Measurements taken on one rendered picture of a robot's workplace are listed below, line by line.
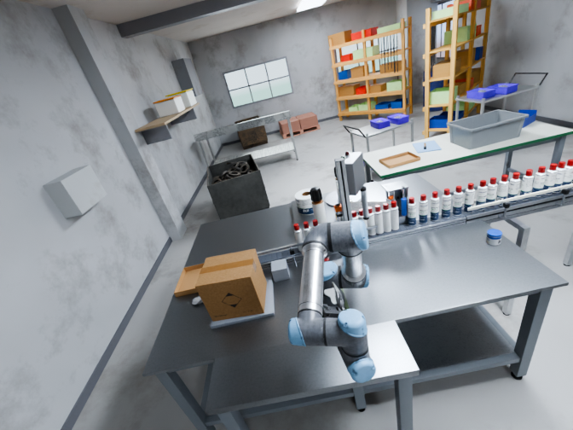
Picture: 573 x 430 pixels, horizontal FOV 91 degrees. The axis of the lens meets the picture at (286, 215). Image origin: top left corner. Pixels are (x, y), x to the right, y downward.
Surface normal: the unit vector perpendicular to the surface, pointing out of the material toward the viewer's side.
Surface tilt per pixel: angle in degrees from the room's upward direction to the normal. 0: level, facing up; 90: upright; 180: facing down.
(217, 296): 90
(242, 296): 90
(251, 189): 90
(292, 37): 90
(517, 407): 0
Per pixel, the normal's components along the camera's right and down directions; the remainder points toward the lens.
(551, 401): -0.22, -0.85
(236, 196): 0.25, 0.42
